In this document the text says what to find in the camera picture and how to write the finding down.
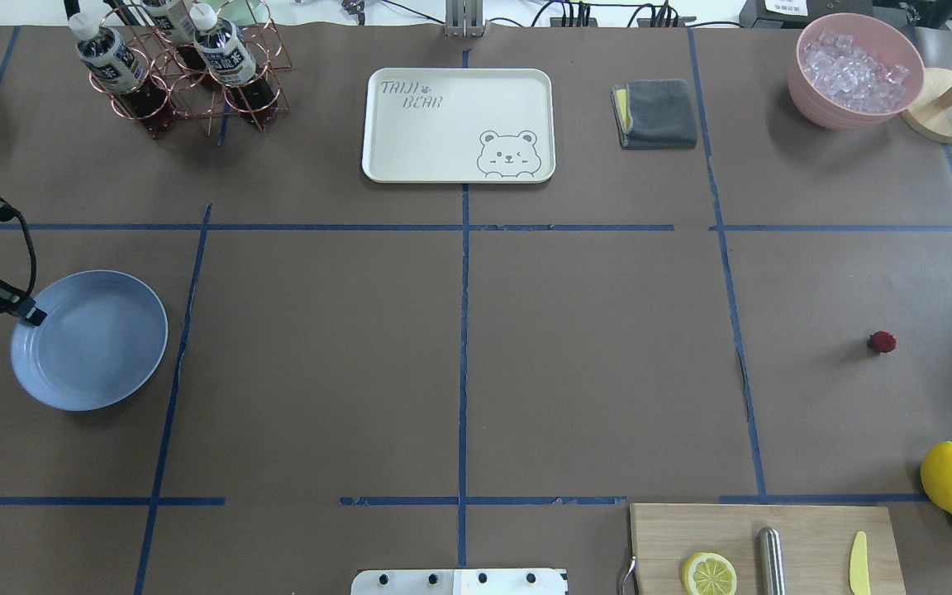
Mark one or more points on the red strawberry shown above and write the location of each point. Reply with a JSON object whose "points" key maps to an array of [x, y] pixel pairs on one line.
{"points": [[881, 342]]}

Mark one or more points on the blue round plate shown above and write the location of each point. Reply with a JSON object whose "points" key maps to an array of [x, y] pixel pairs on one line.
{"points": [[105, 334]]}

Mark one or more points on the cream bear tray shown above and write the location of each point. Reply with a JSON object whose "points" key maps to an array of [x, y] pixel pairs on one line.
{"points": [[458, 125]]}

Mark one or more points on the grey folded cloth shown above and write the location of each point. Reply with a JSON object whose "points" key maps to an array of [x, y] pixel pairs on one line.
{"points": [[654, 115]]}

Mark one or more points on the tea bottle middle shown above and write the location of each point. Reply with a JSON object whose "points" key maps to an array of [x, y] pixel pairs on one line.
{"points": [[222, 47]]}

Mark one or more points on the tea bottle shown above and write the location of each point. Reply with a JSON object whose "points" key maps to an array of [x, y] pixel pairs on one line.
{"points": [[121, 72], [222, 47], [173, 20]]}

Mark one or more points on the half lemon slice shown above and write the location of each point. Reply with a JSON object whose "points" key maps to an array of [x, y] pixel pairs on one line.
{"points": [[707, 572]]}

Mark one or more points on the tea bottle rear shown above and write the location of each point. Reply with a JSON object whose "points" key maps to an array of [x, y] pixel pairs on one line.
{"points": [[173, 20]]}

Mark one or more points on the tea bottle front left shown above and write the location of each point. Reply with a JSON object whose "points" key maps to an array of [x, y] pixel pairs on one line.
{"points": [[121, 72]]}

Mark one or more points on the pink bowl of ice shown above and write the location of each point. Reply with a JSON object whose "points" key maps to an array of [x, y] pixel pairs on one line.
{"points": [[851, 71]]}

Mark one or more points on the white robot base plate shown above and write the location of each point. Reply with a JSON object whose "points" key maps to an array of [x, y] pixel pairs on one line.
{"points": [[461, 581]]}

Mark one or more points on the copper wire bottle rack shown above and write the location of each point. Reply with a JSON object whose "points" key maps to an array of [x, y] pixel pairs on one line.
{"points": [[181, 72]]}

